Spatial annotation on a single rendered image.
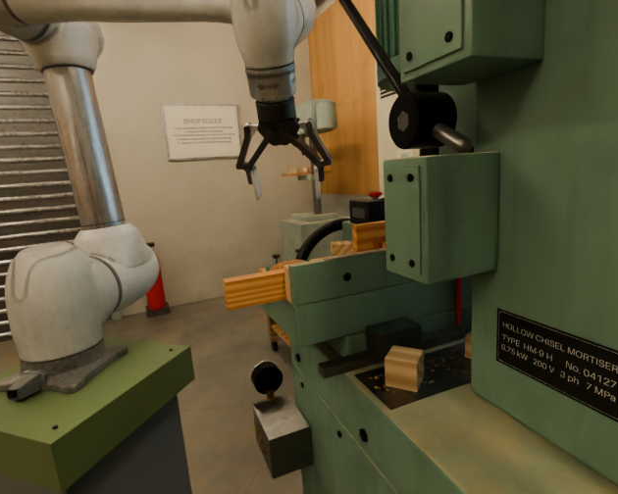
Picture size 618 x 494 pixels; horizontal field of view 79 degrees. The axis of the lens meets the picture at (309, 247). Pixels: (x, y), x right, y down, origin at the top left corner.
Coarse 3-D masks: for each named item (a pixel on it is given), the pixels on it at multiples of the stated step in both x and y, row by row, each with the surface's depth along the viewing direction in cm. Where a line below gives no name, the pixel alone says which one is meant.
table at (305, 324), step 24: (384, 288) 55; (408, 288) 57; (432, 288) 58; (288, 312) 53; (312, 312) 51; (336, 312) 53; (360, 312) 54; (384, 312) 56; (408, 312) 57; (432, 312) 59; (288, 336) 55; (312, 336) 52; (336, 336) 53
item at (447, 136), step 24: (360, 24) 49; (384, 72) 46; (408, 96) 40; (432, 96) 39; (408, 120) 40; (432, 120) 39; (456, 120) 40; (408, 144) 41; (432, 144) 41; (456, 144) 37
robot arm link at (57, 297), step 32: (32, 256) 73; (64, 256) 75; (32, 288) 72; (64, 288) 74; (96, 288) 81; (32, 320) 72; (64, 320) 74; (96, 320) 81; (32, 352) 73; (64, 352) 75
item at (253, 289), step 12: (240, 276) 51; (252, 276) 51; (264, 276) 51; (276, 276) 52; (228, 288) 50; (240, 288) 50; (252, 288) 51; (264, 288) 52; (276, 288) 52; (228, 300) 50; (240, 300) 51; (252, 300) 51; (264, 300) 52; (276, 300) 53
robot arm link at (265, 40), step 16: (240, 0) 59; (256, 0) 58; (272, 0) 59; (288, 0) 61; (240, 16) 60; (256, 16) 59; (272, 16) 60; (288, 16) 62; (240, 32) 62; (256, 32) 61; (272, 32) 61; (288, 32) 63; (240, 48) 64; (256, 48) 62; (272, 48) 62; (288, 48) 64; (256, 64) 64; (272, 64) 64; (288, 64) 66
